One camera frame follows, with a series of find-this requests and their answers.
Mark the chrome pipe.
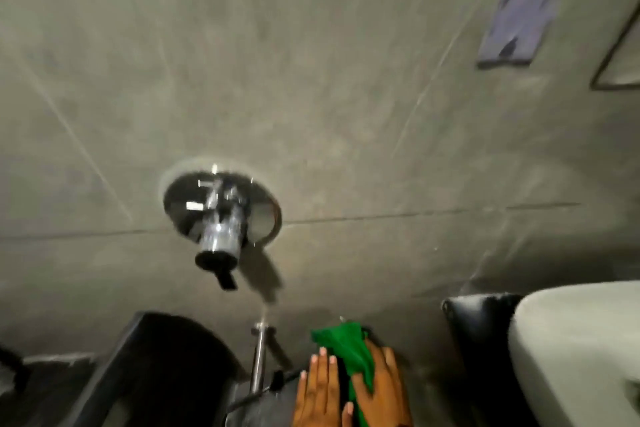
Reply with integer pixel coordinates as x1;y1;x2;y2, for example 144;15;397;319
249;322;277;395

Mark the black hose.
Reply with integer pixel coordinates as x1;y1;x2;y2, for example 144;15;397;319
223;369;302;427

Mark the green cleaning cloth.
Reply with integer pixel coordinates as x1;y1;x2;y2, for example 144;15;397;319
310;322;377;427

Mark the black glossy panel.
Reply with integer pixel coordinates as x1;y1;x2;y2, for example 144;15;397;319
441;293;542;427

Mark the person's left hand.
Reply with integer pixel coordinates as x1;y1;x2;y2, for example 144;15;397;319
292;347;355;427

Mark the white ceramic basin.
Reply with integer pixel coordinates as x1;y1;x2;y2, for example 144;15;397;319
508;281;640;427

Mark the person's right hand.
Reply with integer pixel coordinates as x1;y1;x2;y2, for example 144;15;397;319
350;339;414;427

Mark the chrome wall valve black handle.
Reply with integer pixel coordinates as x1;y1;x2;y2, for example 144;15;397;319
161;160;284;292

